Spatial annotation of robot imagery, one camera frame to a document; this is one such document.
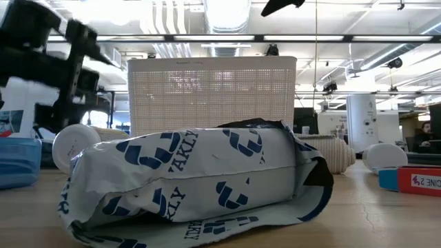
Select white round roll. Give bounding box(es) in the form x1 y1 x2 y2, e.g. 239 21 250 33
361 142 409 174

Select person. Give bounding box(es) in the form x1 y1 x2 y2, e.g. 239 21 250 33
412 121 434 148

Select blue plastic-wrapped pack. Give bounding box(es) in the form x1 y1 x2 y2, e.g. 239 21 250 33
0 137 43 191

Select white plastic bottle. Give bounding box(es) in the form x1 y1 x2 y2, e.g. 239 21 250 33
52 123 103 175

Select black monitor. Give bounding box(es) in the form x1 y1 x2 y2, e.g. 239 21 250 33
293 107 320 136
428 103 441 139

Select beige elastic bandage roll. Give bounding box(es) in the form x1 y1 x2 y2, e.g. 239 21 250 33
90 126 131 143
296 134 357 175

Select white blue printed mailer bag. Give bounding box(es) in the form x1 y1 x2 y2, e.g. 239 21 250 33
57 118 335 248

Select red and blue medicine box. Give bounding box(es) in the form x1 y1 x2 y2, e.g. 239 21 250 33
378 165 441 198

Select white perforated plastic basket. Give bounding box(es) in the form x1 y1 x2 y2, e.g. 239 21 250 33
126 56 298 138

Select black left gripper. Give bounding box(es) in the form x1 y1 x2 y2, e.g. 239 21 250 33
0 19 115 134

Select white round column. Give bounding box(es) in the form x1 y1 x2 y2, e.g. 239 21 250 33
346 93 380 153

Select thin vertical metal rod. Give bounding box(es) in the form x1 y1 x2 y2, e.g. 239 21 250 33
311 0 319 87

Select black overhead frame bar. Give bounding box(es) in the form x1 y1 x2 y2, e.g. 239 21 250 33
47 33 441 44

